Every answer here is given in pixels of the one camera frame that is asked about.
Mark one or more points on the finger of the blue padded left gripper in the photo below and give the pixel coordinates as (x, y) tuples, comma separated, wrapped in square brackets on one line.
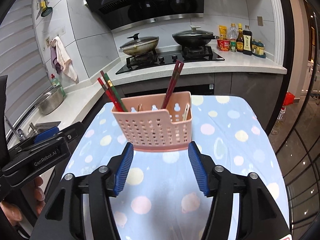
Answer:
[(46, 134)]

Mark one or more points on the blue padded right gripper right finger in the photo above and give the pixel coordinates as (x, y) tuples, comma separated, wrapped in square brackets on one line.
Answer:
[(200, 172)]

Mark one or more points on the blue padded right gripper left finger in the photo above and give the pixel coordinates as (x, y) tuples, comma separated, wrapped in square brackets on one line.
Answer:
[(122, 167)]

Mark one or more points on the green white ceramic soup spoon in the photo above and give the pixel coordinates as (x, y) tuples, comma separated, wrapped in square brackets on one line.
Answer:
[(186, 111)]

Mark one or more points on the short green chopstick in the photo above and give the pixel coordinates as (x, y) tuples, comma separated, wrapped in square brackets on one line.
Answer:
[(109, 82)]

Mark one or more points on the maroon chopstick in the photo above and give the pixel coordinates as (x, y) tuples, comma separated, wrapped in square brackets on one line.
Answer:
[(170, 83), (174, 82)]

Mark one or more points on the steel kitchen sink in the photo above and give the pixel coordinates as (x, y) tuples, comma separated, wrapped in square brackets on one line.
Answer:
[(35, 129)]

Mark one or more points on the person's left hand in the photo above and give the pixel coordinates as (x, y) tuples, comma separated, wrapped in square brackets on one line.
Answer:
[(14, 210)]

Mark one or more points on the chrome sink faucet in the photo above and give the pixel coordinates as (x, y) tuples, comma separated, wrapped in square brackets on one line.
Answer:
[(18, 133)]

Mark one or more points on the stainless steel basin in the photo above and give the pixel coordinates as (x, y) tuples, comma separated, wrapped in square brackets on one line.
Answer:
[(50, 100)]

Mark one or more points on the blue planet pattern tablecloth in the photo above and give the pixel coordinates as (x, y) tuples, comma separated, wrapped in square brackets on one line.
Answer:
[(161, 198)]

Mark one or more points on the pink perforated utensil holder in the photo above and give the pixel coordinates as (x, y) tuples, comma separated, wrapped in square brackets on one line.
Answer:
[(152, 129)]

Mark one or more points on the green dish soap bottle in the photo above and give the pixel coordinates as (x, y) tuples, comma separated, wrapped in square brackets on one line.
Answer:
[(57, 83)]

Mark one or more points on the purple hanging cloth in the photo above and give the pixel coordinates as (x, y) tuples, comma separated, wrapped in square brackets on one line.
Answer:
[(54, 61)]

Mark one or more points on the pink white hanging towel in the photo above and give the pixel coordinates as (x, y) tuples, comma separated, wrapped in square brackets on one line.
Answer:
[(64, 59)]

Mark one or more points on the plastic bottle on floor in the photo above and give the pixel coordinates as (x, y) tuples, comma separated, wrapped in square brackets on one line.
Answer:
[(280, 119)]

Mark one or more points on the red bag on floor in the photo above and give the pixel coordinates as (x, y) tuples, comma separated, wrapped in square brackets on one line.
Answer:
[(289, 99)]

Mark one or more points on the black gas stove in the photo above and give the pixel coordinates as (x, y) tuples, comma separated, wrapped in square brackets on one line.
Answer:
[(155, 59)]

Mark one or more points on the hanging green skimmer utensil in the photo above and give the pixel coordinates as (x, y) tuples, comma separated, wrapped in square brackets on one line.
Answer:
[(43, 8)]

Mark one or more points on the red instant noodle cup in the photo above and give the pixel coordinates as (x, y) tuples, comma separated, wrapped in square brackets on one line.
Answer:
[(223, 45)]

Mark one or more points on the beige pan with lid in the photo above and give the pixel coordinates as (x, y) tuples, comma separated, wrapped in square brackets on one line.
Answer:
[(139, 45)]

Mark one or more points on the small green lid jar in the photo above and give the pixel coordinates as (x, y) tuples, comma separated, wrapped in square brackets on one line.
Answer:
[(232, 45)]

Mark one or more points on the black wok with lid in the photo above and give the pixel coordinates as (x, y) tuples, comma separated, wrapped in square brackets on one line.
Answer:
[(194, 37)]

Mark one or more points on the brown sauce bottle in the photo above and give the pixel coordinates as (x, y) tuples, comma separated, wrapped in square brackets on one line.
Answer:
[(240, 39)]

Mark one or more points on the green condiment jar set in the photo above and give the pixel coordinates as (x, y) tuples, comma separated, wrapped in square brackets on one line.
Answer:
[(258, 49)]

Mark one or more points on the clear oil bottle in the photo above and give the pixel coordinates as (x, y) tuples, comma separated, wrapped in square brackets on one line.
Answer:
[(232, 32)]

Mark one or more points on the yellow snack bag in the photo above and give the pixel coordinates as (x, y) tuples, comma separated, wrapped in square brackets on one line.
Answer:
[(223, 32)]

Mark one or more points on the dark soy sauce bottle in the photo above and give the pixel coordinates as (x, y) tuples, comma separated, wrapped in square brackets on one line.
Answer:
[(247, 49)]

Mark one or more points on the black range hood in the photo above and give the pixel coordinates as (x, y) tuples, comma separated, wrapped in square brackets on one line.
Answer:
[(120, 15)]

